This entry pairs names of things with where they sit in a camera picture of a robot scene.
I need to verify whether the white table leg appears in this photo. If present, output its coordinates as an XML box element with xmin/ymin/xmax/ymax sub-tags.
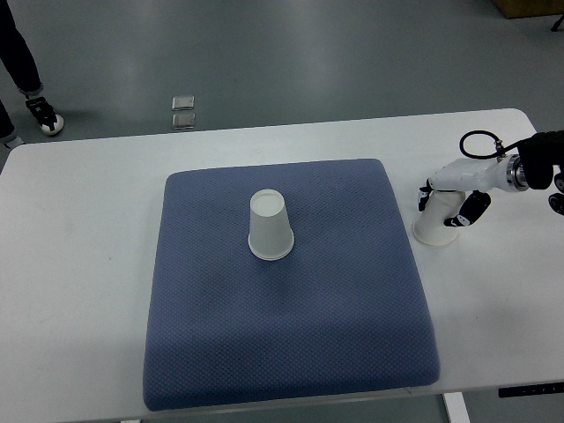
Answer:
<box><xmin>442</xmin><ymin>392</ymin><xmax>471</xmax><ymax>423</ymax></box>

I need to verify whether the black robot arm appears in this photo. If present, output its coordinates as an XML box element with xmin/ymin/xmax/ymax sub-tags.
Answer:
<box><xmin>516</xmin><ymin>130</ymin><xmax>563</xmax><ymax>215</ymax></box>

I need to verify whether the black table control panel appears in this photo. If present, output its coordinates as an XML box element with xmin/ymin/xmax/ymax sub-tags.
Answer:
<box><xmin>498</xmin><ymin>382</ymin><xmax>564</xmax><ymax>398</ymax></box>

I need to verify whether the metal floor plate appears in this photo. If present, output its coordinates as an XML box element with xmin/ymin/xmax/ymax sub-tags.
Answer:
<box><xmin>171</xmin><ymin>94</ymin><xmax>195</xmax><ymax>111</ymax></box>
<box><xmin>172</xmin><ymin>113</ymin><xmax>196</xmax><ymax>130</ymax></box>

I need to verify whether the brown cardboard box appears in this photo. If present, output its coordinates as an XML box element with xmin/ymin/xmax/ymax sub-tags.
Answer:
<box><xmin>492</xmin><ymin>0</ymin><xmax>563</xmax><ymax>19</ymax></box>

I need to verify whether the blue fabric cushion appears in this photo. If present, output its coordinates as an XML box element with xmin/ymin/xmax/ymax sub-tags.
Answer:
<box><xmin>143</xmin><ymin>159</ymin><xmax>440</xmax><ymax>411</ymax></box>

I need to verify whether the black tripod leg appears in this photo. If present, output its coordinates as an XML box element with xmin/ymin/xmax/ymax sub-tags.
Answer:
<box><xmin>551</xmin><ymin>15</ymin><xmax>564</xmax><ymax>32</ymax></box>

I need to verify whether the black white sneaker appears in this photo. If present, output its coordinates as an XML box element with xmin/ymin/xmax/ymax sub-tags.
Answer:
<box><xmin>26</xmin><ymin>96</ymin><xmax>64</xmax><ymax>137</ymax></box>

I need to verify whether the white paper cup on cushion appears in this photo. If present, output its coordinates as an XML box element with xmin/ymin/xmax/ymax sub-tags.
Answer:
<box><xmin>248</xmin><ymin>189</ymin><xmax>294</xmax><ymax>261</ymax></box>

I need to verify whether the upper metal floor plate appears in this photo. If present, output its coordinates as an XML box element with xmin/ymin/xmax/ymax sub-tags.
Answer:
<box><xmin>171</xmin><ymin>94</ymin><xmax>195</xmax><ymax>111</ymax></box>

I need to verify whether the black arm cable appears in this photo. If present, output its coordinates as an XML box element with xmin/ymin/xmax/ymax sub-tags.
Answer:
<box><xmin>459</xmin><ymin>130</ymin><xmax>530</xmax><ymax>160</ymax></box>

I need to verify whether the white paper cup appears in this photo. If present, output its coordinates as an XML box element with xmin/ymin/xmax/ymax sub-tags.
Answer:
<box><xmin>248</xmin><ymin>189</ymin><xmax>294</xmax><ymax>261</ymax></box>
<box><xmin>412</xmin><ymin>191</ymin><xmax>465</xmax><ymax>247</ymax></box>

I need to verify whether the lower metal floor plate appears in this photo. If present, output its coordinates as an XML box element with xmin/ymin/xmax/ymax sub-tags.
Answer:
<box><xmin>172</xmin><ymin>113</ymin><xmax>196</xmax><ymax>130</ymax></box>

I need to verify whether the person's dark trouser leg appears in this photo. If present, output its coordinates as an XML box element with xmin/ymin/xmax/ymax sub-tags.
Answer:
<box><xmin>1</xmin><ymin>1</ymin><xmax>43</xmax><ymax>97</ymax></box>

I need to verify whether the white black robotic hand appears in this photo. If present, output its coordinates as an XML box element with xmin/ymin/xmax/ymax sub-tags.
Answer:
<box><xmin>418</xmin><ymin>155</ymin><xmax>528</xmax><ymax>227</ymax></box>

